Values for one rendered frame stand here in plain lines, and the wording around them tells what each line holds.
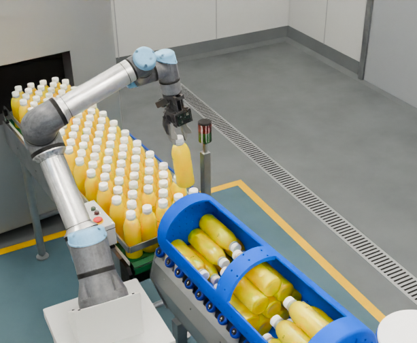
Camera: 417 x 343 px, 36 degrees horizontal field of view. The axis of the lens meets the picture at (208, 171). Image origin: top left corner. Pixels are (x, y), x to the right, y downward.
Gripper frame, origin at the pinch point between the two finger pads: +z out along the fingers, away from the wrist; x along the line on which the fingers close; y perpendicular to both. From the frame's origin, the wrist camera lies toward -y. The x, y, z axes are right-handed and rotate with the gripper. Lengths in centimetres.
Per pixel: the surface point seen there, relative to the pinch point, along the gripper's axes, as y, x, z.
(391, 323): 84, 21, 49
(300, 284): 58, 6, 39
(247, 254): 49, -8, 23
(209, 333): 39, -23, 57
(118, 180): -35.8, -14.2, 27.5
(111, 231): -10.8, -31.4, 32.0
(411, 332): 91, 23, 50
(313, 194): -108, 154, 153
